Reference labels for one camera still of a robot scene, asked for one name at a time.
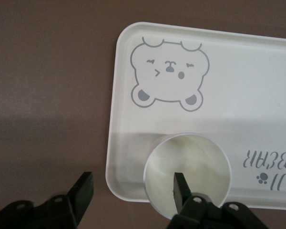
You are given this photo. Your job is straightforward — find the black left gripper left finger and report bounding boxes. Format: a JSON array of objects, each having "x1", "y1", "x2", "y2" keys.
[{"x1": 44, "y1": 171, "x2": 94, "y2": 229}]

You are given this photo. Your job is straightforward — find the brown table cover sheet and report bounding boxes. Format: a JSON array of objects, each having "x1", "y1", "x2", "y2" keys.
[{"x1": 0, "y1": 0, "x2": 286, "y2": 229}]

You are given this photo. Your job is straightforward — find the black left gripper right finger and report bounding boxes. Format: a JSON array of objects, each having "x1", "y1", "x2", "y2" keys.
[{"x1": 166, "y1": 172, "x2": 221, "y2": 229}]

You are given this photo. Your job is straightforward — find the white plastic cup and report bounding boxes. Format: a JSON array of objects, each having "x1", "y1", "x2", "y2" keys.
[{"x1": 143, "y1": 133, "x2": 232, "y2": 219}]

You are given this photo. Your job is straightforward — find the white bear print tray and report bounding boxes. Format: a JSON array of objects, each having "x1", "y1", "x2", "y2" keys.
[{"x1": 104, "y1": 21, "x2": 286, "y2": 210}]

